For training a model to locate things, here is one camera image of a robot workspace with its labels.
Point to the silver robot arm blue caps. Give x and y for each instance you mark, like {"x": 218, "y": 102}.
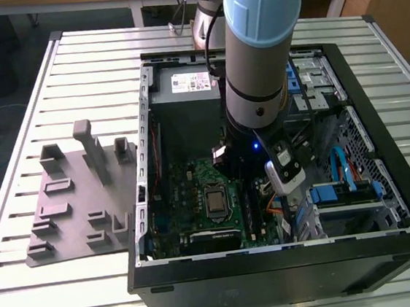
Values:
{"x": 259, "y": 45}

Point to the silver CPU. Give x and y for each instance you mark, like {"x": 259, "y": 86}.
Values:
{"x": 215, "y": 200}

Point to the green motherboard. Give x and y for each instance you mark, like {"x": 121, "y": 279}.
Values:
{"x": 186, "y": 184}

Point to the CPU socket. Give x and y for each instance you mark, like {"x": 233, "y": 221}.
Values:
{"x": 217, "y": 218}

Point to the grey power supply unit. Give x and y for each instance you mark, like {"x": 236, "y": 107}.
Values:
{"x": 185, "y": 104}

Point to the blue disk carrier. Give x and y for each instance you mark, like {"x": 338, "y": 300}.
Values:
{"x": 326, "y": 194}
{"x": 294, "y": 85}

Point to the black graphics card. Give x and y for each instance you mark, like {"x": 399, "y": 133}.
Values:
{"x": 215, "y": 237}

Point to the grey metal disk cage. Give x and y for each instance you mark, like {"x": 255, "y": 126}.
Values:
{"x": 351, "y": 215}
{"x": 313, "y": 101}

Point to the black open PC case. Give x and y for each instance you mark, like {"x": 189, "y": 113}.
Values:
{"x": 276, "y": 274}

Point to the grey parts rack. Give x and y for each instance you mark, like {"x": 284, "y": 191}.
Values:
{"x": 70, "y": 197}

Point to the wooden cabinet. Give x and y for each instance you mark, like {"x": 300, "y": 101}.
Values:
{"x": 394, "y": 1}

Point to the black camera mounting bracket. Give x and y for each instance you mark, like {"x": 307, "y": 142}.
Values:
{"x": 273, "y": 140}

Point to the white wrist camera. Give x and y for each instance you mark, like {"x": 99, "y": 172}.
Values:
{"x": 273, "y": 179}

